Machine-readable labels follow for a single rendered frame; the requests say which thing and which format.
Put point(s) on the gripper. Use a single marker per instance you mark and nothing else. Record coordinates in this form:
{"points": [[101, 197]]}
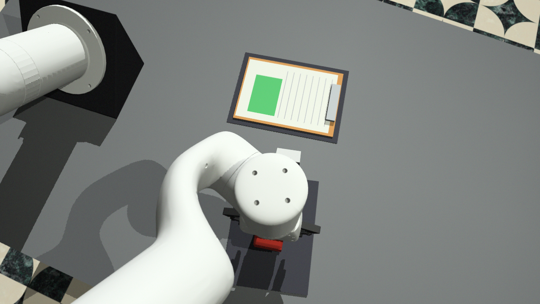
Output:
{"points": [[301, 228]]}

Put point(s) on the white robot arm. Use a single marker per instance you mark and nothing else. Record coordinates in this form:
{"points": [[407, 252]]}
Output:
{"points": [[187, 263]]}

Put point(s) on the red self-inking stamp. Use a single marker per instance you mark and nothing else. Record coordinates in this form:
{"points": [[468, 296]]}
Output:
{"points": [[272, 245]]}

